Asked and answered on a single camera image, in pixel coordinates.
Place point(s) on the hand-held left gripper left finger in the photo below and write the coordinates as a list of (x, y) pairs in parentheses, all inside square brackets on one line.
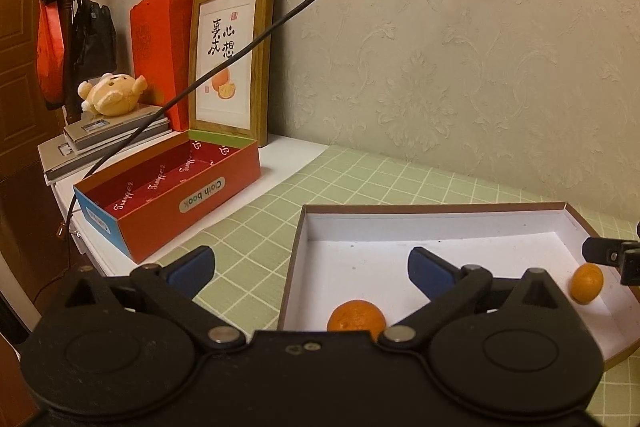
[(192, 264)]

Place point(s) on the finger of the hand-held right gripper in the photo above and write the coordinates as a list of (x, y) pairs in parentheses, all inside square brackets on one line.
[(602, 251)]

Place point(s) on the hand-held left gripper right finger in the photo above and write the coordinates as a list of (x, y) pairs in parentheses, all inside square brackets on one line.
[(430, 274)]

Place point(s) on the white shallow cardboard box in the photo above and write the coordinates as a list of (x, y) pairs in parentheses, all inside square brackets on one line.
[(450, 247)]

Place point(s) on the small orange mandarin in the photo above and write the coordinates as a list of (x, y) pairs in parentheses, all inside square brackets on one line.
[(587, 284)]

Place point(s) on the orange tangerine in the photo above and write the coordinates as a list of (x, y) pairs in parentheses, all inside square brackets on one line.
[(355, 319)]

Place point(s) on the red open cardboard box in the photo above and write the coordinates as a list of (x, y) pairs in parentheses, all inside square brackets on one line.
[(165, 217)]

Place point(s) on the green checked mat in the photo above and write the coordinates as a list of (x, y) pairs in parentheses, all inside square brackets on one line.
[(350, 177)]

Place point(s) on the grey digital scale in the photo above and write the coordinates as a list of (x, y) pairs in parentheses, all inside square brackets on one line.
[(115, 129)]

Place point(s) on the grey flat box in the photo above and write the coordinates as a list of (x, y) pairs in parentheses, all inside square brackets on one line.
[(55, 162)]

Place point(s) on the beige plush toy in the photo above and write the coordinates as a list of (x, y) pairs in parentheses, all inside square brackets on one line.
[(112, 97)]

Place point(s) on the red paper bag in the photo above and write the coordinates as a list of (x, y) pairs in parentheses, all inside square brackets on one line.
[(160, 42)]

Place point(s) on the black backpack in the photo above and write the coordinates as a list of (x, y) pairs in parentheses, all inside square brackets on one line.
[(92, 37)]

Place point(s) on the red hanging bag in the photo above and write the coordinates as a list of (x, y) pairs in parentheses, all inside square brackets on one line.
[(50, 57)]

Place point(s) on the brown wooden door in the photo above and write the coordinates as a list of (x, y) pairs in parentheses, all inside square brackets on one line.
[(17, 32)]

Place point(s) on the wooden picture frame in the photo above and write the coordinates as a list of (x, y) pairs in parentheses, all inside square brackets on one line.
[(265, 57)]

